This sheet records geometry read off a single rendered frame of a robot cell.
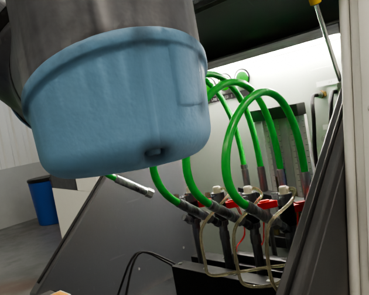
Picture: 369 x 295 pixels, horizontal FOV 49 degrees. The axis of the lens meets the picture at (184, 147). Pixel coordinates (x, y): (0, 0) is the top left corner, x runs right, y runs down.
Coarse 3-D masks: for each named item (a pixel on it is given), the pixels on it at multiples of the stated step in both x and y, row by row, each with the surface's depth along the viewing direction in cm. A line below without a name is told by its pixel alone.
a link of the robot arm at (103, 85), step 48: (48, 0) 14; (96, 0) 14; (144, 0) 14; (192, 0) 17; (48, 48) 14; (96, 48) 13; (144, 48) 14; (192, 48) 15; (48, 96) 14; (96, 96) 14; (144, 96) 14; (192, 96) 15; (48, 144) 15; (96, 144) 14; (144, 144) 14; (192, 144) 16
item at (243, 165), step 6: (210, 84) 100; (216, 96) 101; (222, 96) 101; (222, 102) 101; (228, 108) 102; (228, 114) 102; (240, 138) 103; (240, 144) 103; (240, 150) 103; (240, 156) 103; (246, 168) 103; (114, 174) 91; (114, 180) 91
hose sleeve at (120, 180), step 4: (120, 176) 92; (116, 180) 91; (120, 180) 91; (124, 180) 92; (128, 180) 92; (120, 184) 92; (124, 184) 92; (128, 184) 92; (132, 184) 92; (136, 184) 93; (140, 184) 94; (132, 188) 93; (136, 188) 93; (140, 188) 93; (144, 188) 93; (140, 192) 93; (144, 192) 93
